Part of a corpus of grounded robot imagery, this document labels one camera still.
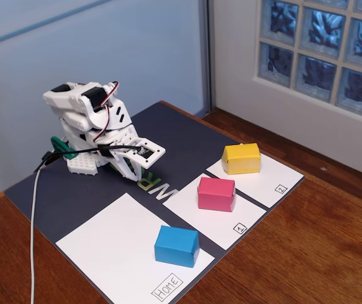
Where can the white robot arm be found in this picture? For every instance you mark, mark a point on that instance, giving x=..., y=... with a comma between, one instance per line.
x=73, y=98

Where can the glass block window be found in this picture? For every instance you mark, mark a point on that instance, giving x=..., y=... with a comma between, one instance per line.
x=323, y=28

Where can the white sheet marked one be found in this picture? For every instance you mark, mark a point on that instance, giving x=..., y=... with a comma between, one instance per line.
x=219, y=228

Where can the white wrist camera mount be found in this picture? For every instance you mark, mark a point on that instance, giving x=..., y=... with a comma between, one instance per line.
x=159, y=153

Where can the yellow paper box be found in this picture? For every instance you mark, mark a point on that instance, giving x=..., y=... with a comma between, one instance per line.
x=241, y=158

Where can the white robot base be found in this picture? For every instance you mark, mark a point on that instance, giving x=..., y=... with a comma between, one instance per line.
x=83, y=164

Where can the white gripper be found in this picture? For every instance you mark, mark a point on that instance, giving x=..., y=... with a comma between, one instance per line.
x=121, y=146

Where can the white sheet marked home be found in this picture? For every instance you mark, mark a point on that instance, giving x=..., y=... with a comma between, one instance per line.
x=111, y=237

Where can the green clamp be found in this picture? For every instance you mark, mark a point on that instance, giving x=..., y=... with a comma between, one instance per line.
x=61, y=147

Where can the dark grey mat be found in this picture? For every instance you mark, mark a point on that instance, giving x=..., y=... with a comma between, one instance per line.
x=184, y=136

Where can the blue paper box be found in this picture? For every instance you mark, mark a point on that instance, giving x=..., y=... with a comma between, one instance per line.
x=174, y=247

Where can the pink paper box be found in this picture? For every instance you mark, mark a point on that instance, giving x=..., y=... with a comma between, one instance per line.
x=215, y=194

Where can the white sheet marked two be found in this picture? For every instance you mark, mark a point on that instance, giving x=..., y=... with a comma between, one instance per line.
x=263, y=187

